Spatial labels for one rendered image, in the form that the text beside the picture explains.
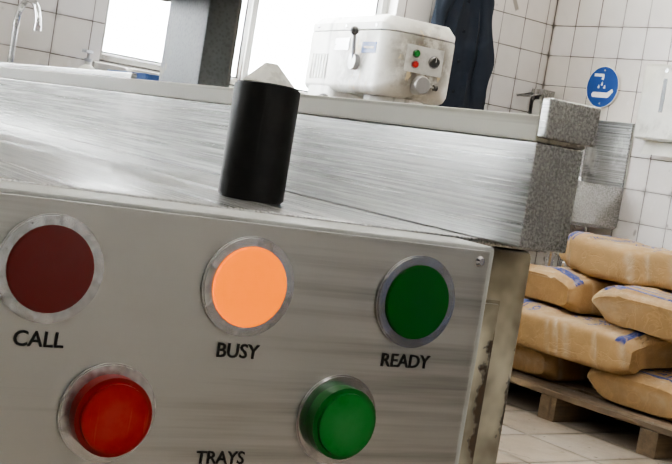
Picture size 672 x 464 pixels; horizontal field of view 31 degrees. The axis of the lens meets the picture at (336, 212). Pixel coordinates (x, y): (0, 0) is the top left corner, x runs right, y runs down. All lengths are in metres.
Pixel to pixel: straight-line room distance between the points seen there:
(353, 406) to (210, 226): 0.10
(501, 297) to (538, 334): 4.03
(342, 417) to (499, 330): 0.12
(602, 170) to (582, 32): 0.71
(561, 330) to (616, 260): 0.36
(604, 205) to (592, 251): 0.94
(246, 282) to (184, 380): 0.04
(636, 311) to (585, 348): 0.23
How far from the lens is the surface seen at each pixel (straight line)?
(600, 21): 6.04
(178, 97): 0.90
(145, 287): 0.46
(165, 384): 0.47
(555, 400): 4.60
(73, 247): 0.45
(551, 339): 4.58
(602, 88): 5.93
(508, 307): 0.59
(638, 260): 4.64
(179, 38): 1.43
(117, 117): 1.02
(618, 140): 5.81
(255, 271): 0.47
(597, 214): 5.66
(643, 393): 4.44
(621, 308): 4.45
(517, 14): 6.07
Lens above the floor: 0.87
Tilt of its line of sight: 3 degrees down
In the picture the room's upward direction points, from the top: 9 degrees clockwise
